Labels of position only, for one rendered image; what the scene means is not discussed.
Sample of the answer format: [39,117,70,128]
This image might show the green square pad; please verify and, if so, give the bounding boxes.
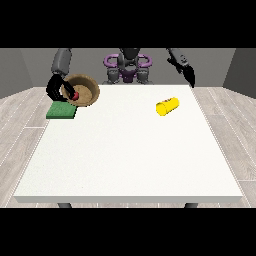
[45,101,78,120]

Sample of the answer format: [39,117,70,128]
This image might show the yellow cup with melon print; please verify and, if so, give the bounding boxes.
[155,96,180,117]

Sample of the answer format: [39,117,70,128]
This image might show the brown wooden bowl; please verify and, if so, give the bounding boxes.
[60,73,101,108]

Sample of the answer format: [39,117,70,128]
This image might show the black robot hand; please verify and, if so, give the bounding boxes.
[45,73,79,103]
[166,57,196,89]

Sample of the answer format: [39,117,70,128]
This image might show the grey robot trunk purple rings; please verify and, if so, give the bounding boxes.
[102,48,155,86]

